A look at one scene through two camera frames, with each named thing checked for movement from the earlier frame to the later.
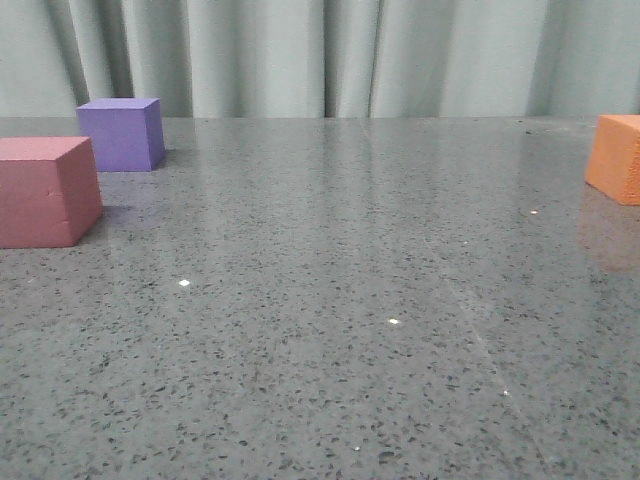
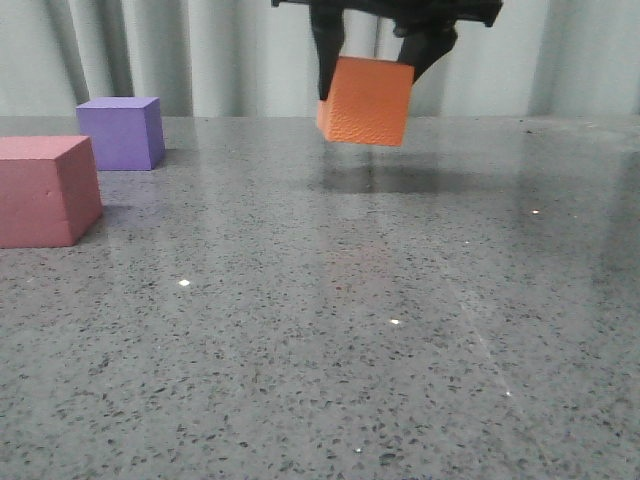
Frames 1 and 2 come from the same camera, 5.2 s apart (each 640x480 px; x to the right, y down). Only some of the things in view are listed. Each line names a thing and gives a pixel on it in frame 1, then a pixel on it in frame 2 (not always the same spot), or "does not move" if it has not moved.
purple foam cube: x=126 y=134 does not move
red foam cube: x=50 y=191 does not move
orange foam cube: x=613 y=163 → x=368 y=101
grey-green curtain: x=323 y=58 does not move
